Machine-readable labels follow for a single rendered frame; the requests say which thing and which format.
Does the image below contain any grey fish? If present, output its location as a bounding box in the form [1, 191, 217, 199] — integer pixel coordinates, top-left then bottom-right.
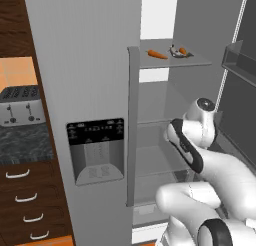
[167, 44, 183, 59]

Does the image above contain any black water ice dispenser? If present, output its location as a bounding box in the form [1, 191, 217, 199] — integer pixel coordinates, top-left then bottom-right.
[65, 117, 126, 187]

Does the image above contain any glass fridge shelf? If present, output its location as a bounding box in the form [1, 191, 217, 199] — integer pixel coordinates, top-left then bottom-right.
[138, 38, 213, 70]

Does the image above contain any grey fridge door with dispenser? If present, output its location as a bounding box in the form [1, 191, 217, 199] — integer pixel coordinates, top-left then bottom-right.
[22, 0, 143, 246]

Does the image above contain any dark wood drawer front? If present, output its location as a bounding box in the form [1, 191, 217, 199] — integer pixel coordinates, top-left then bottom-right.
[0, 223, 73, 246]
[0, 184, 67, 212]
[0, 205, 70, 232]
[0, 159, 63, 192]

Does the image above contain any silver four-slot toaster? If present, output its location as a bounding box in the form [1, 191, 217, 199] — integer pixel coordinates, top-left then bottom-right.
[0, 85, 47, 128]

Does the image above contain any open grey fridge door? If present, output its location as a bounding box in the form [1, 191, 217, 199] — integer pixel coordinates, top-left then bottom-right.
[215, 0, 256, 173]

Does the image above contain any grey fridge body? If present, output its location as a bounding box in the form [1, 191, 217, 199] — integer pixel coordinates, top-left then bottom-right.
[131, 0, 250, 246]

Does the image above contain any grey fridge door bin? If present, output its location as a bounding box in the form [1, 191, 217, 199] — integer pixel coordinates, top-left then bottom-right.
[221, 39, 256, 88]

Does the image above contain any grey fridge door handle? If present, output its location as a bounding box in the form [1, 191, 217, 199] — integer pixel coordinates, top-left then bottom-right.
[126, 45, 141, 208]

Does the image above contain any silver drawer handle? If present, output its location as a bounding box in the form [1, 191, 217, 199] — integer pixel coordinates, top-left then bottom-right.
[14, 192, 39, 204]
[5, 168, 31, 180]
[22, 212, 45, 224]
[29, 230, 51, 241]

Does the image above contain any dark wood wall cupboard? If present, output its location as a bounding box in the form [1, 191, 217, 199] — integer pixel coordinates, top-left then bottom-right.
[0, 0, 36, 59]

